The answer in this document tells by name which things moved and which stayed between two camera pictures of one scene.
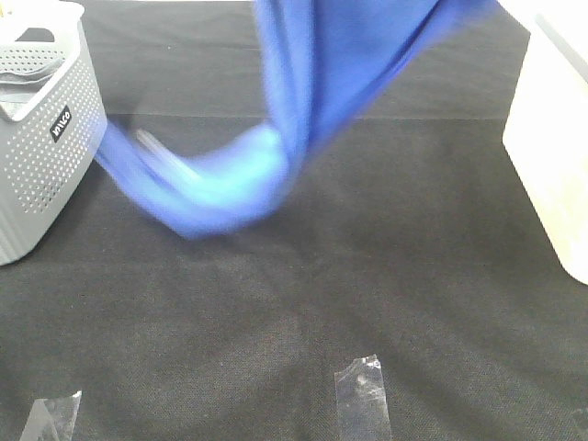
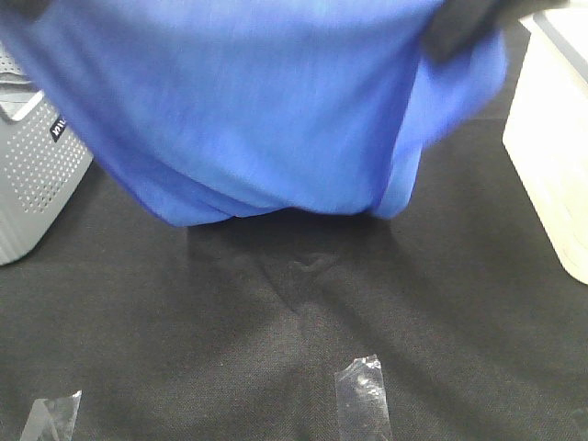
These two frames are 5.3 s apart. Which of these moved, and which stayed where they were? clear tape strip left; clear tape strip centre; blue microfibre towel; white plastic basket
Moved: blue microfibre towel
Stayed: clear tape strip centre; white plastic basket; clear tape strip left
